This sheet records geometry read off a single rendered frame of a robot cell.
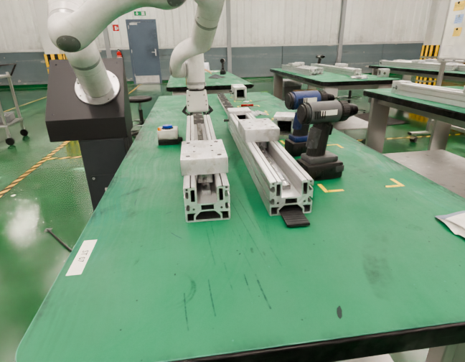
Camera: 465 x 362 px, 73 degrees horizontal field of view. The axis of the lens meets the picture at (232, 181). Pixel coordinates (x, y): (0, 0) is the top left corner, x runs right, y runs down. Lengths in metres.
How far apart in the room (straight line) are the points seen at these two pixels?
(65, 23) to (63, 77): 0.48
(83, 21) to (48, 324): 0.93
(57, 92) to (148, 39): 10.86
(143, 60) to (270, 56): 4.60
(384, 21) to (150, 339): 14.24
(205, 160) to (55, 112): 0.96
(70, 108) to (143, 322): 1.19
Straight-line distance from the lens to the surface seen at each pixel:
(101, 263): 0.65
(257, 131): 0.99
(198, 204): 0.70
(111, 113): 1.50
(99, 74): 1.45
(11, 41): 13.63
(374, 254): 0.66
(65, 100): 1.59
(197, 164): 0.74
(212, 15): 1.27
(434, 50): 9.20
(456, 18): 4.48
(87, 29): 1.24
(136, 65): 12.48
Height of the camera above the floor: 1.14
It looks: 23 degrees down
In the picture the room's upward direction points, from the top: 1 degrees counter-clockwise
